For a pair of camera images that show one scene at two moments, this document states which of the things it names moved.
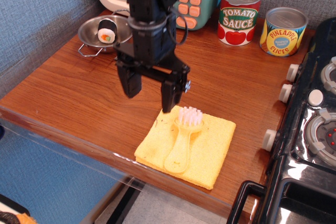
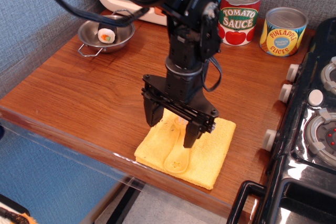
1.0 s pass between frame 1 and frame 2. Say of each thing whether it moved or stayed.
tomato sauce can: stayed
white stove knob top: stayed
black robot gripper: moved
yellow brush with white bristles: stayed
